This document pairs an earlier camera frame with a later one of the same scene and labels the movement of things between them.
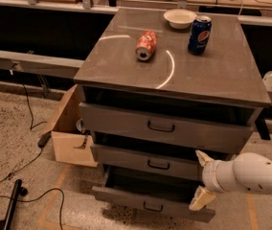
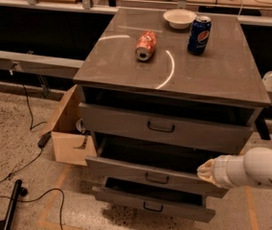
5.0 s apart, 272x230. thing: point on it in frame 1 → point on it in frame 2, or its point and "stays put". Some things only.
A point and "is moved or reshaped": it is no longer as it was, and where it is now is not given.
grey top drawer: [165, 126] stays put
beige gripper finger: [202, 197] → [206, 172]
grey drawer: [158, 161] is moved or reshaped
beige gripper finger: [203, 157] → [207, 166]
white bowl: [179, 18] stays put
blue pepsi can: [199, 34] stays put
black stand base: [5, 224] stays put
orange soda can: [146, 45] stays put
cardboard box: [71, 146] stays put
